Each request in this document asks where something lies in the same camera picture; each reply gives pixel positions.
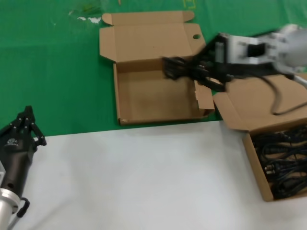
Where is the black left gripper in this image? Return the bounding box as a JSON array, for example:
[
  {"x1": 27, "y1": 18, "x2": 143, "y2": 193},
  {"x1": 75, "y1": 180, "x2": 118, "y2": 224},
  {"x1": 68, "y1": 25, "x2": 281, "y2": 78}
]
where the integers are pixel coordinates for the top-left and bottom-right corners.
[{"x1": 0, "y1": 105, "x2": 47, "y2": 194}]

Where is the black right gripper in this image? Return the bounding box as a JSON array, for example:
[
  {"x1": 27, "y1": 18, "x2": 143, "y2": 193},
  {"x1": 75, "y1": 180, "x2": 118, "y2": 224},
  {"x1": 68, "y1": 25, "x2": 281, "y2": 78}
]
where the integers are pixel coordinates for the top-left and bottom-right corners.
[{"x1": 162, "y1": 33, "x2": 231, "y2": 93}]

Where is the black power cable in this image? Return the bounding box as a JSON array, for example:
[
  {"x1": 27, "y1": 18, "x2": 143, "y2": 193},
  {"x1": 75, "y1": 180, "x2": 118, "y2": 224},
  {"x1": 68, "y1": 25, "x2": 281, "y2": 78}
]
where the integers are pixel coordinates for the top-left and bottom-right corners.
[{"x1": 163, "y1": 57, "x2": 187, "y2": 81}]

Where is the wide open cardboard box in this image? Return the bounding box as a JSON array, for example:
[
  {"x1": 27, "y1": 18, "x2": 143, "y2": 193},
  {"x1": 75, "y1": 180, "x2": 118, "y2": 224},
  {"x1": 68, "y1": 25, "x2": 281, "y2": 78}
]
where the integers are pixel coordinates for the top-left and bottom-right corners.
[{"x1": 99, "y1": 10, "x2": 215, "y2": 127}]

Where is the green table mat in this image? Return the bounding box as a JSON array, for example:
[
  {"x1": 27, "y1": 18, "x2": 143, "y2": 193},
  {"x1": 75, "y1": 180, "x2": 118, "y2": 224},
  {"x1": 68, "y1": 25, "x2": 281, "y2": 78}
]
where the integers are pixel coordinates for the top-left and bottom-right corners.
[{"x1": 0, "y1": 0, "x2": 307, "y2": 138}]

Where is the cardboard box holding cables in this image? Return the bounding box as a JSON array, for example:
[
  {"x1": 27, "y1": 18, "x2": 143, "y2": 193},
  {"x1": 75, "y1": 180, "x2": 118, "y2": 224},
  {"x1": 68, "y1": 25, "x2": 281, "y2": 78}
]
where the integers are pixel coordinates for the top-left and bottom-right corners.
[{"x1": 212, "y1": 71, "x2": 307, "y2": 202}]

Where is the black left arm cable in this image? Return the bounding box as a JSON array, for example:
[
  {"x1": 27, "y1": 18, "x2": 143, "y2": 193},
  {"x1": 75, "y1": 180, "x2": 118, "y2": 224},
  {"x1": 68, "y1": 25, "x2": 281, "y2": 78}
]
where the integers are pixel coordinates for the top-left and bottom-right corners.
[{"x1": 7, "y1": 196, "x2": 31, "y2": 230}]

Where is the pile of black cables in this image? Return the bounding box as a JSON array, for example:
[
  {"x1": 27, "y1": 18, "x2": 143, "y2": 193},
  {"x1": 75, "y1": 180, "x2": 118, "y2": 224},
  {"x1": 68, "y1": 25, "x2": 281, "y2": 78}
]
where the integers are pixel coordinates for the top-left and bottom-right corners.
[{"x1": 251, "y1": 130, "x2": 307, "y2": 201}]

